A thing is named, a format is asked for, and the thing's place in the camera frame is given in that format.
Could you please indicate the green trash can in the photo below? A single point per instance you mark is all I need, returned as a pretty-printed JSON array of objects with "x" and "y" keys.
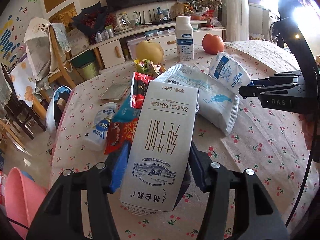
[{"x": 89, "y": 70}]

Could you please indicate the dark flower bouquet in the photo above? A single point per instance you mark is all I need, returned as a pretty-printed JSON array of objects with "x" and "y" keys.
[{"x": 91, "y": 19}]

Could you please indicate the white washing machine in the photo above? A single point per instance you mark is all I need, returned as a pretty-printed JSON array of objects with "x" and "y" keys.
[{"x": 273, "y": 33}]

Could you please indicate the yellow pear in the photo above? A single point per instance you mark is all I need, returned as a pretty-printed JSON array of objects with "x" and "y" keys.
[{"x": 151, "y": 51}]

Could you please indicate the dark wooden chair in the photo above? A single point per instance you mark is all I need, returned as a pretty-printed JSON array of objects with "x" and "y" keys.
[{"x": 18, "y": 111}]

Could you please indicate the red apple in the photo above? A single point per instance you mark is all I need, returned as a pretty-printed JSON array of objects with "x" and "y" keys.
[{"x": 212, "y": 44}]

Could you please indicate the pink storage box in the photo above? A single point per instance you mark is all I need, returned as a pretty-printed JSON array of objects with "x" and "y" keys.
[{"x": 132, "y": 44}]

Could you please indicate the silver foil packet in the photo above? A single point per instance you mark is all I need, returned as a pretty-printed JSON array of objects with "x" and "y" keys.
[{"x": 115, "y": 92}]

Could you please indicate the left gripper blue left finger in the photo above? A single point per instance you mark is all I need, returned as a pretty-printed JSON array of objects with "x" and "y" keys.
[{"x": 119, "y": 167}]

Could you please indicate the wooden chair with cloth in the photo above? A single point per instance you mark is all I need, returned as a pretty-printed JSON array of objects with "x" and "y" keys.
[{"x": 47, "y": 47}]

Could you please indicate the red snack wrapper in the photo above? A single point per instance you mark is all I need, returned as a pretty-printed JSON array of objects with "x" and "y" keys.
[{"x": 119, "y": 132}]

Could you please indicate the white milk carton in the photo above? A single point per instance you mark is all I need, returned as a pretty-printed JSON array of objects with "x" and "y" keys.
[{"x": 160, "y": 149}]

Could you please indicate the white feather-print snack bag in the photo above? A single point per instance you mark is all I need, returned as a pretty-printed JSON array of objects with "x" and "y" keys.
[{"x": 217, "y": 104}]

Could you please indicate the white blue squeezed pouch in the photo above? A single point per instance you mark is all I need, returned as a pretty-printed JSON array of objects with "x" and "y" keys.
[{"x": 96, "y": 134}]

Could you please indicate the white blue small pouch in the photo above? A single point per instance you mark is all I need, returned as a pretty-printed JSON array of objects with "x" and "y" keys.
[{"x": 229, "y": 72}]

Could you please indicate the dining table orange-print cloth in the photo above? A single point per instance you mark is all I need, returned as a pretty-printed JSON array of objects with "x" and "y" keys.
[{"x": 24, "y": 82}]

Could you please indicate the pink plastic bucket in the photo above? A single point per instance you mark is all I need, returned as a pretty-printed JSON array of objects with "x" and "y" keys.
[{"x": 23, "y": 198}]

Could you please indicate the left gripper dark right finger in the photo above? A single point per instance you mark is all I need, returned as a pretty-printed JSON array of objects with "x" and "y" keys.
[{"x": 200, "y": 163}]

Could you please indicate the red black snack packet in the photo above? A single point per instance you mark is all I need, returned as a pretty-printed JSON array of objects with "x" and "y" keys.
[{"x": 139, "y": 86}]

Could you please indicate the cherry-print tablecloth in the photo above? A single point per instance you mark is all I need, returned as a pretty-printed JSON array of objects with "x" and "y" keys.
[{"x": 268, "y": 141}]

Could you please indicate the yellow green candy wrapper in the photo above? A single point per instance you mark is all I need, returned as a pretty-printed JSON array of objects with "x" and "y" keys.
[{"x": 147, "y": 67}]

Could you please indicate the white yogurt bottle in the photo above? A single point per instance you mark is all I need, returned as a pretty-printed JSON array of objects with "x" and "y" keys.
[{"x": 184, "y": 38}]

